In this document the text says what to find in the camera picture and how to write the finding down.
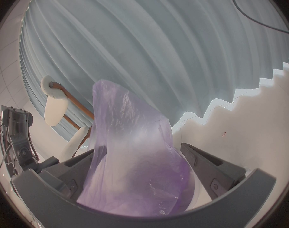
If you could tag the pale blue curtain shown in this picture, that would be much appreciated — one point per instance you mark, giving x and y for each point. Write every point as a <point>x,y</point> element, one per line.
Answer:
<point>135,44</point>

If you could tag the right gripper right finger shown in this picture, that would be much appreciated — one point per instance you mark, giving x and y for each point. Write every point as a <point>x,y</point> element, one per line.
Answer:
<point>218,174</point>

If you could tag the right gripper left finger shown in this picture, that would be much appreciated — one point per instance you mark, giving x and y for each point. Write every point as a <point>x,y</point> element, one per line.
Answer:
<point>70,172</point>

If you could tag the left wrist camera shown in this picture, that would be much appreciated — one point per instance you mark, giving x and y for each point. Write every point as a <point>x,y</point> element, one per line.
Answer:
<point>23,152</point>

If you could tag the purple plastic bag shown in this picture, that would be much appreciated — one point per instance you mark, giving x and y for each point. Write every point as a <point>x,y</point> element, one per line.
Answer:
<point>135,151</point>

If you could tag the white wooden chair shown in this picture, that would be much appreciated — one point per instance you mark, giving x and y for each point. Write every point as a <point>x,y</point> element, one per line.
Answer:
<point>54,108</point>

